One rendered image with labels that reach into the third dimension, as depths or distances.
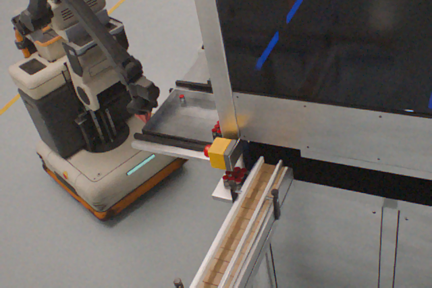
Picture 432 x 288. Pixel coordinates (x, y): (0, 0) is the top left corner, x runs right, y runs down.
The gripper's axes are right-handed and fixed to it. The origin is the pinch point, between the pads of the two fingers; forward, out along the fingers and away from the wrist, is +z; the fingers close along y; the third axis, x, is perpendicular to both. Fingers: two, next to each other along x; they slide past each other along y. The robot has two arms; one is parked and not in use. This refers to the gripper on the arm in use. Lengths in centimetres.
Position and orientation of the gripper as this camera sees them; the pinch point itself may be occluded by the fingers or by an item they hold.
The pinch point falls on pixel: (148, 122)
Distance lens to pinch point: 206.3
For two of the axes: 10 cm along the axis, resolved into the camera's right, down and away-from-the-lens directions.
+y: 9.0, 1.4, -4.2
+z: 1.8, 7.6, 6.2
